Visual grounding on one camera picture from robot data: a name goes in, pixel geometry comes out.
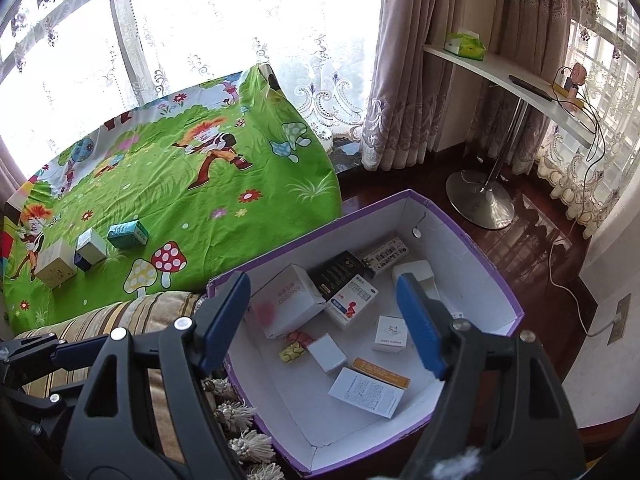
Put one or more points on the small white logo box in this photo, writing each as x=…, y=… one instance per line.
x=391, y=334

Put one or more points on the white blue red medicine box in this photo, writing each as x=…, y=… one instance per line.
x=352, y=302

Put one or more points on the small pink gadget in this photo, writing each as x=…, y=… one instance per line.
x=579, y=75

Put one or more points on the mauve patterned drape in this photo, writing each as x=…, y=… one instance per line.
x=425, y=60

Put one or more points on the small yellow packet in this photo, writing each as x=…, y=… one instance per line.
x=292, y=352

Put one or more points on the black box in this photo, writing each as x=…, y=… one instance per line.
x=340, y=272

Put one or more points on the green tissue pack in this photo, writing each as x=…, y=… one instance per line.
x=465, y=45

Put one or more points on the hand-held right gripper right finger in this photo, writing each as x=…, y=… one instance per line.
x=420, y=325

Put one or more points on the white barcode medicine box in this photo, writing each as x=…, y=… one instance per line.
x=385, y=255

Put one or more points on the small blue box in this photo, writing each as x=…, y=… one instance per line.
x=82, y=262

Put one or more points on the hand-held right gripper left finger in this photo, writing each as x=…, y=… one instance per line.
x=222, y=330

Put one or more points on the white sheer curtain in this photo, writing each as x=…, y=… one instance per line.
x=210, y=20

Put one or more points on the purple cardboard box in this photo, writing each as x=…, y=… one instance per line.
x=310, y=410

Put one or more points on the green printed blanket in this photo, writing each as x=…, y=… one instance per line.
x=175, y=175

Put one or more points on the plain white carton box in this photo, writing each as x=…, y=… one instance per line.
x=415, y=270

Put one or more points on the grid window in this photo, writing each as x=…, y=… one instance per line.
x=610, y=10

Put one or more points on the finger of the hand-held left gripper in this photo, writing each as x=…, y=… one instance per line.
x=35, y=350
x=40, y=410

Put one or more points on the white cube box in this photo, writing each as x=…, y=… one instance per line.
x=92, y=242

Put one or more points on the teal box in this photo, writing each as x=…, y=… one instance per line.
x=127, y=234

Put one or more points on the embroidered lace curtain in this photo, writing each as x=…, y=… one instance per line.
x=575, y=180

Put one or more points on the white curved shelf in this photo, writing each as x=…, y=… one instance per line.
x=505, y=72

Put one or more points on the black remote control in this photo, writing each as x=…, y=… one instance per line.
x=530, y=87

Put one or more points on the off-white carton box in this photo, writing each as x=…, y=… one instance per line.
x=55, y=262

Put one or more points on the large white pink print box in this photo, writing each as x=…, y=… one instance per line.
x=287, y=300

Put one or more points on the wall socket plate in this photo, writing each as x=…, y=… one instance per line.
x=619, y=319

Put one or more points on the small pink packet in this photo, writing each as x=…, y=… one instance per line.
x=301, y=337

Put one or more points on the white medicine box orange side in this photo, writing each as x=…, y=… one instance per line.
x=367, y=392

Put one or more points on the small plain white box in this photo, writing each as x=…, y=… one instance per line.
x=326, y=353

